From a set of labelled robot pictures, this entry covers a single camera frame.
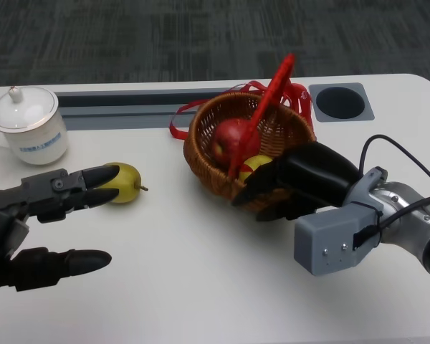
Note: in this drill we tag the white lidded ceramic mug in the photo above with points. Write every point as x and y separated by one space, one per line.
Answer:
32 132

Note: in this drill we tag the grey table grommet with hole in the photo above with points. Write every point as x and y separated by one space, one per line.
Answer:
342 102

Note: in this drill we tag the green pear with stem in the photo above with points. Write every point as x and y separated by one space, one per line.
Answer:
129 179

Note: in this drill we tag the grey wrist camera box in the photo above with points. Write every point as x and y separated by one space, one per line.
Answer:
329 236

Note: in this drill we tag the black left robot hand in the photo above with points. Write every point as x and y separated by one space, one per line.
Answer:
46 190

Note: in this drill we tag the yellow-green apple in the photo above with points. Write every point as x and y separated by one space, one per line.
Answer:
254 165

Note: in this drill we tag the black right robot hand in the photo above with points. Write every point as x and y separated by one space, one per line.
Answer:
315 172

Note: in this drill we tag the red ribbon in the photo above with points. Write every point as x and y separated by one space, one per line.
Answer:
302 96

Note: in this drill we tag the red apple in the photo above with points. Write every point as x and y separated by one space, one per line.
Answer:
225 139

